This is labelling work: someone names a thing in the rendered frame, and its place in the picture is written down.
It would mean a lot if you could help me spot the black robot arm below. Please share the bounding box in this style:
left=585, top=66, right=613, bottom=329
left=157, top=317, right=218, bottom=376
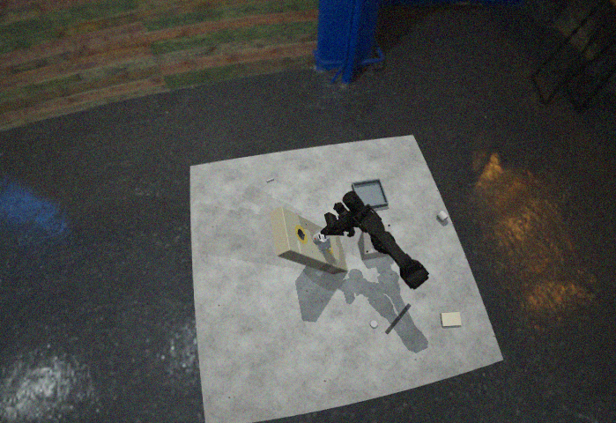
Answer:
left=333, top=190, right=429, bottom=289

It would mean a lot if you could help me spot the white round cartridge with two slots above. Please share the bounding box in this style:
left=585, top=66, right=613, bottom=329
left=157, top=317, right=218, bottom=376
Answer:
left=313, top=232, right=327, bottom=245

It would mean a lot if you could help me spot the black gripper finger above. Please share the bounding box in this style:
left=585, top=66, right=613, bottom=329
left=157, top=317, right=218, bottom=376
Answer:
left=320, top=226, right=337, bottom=234
left=324, top=229, right=344, bottom=236

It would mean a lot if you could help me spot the dark grey flat bar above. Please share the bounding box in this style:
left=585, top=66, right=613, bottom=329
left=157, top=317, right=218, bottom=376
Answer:
left=385, top=303, right=411, bottom=334

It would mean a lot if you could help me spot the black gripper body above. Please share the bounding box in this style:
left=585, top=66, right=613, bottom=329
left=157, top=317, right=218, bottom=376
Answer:
left=324, top=211, right=358, bottom=238

